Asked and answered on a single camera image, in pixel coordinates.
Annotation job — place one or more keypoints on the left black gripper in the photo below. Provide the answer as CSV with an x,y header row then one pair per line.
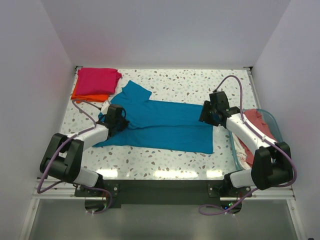
x,y
125,124

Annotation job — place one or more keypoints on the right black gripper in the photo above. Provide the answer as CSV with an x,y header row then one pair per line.
x,y
203,117

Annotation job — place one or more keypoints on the blue t shirt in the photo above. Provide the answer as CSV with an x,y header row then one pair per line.
x,y
160,124

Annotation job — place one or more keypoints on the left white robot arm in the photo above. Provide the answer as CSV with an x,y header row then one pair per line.
x,y
63,157

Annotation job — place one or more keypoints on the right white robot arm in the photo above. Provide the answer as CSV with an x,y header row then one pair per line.
x,y
272,164

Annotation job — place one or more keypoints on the folded orange t shirt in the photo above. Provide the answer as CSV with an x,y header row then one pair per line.
x,y
99,98

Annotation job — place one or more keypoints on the pink t shirt in basket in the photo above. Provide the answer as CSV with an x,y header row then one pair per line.
x,y
256,116

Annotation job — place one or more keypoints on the white t shirt in basket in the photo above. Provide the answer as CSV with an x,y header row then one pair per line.
x,y
243,155

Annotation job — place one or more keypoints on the folded magenta t shirt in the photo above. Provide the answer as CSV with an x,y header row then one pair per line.
x,y
97,81

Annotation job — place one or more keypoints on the clear teal plastic basket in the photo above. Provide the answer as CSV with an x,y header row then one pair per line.
x,y
271,121

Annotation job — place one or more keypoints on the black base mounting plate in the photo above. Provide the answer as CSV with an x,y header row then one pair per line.
x,y
170,192

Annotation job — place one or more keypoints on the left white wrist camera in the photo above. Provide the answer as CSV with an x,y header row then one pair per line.
x,y
106,105

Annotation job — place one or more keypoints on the aluminium table frame rail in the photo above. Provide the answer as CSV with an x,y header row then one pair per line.
x,y
67,191

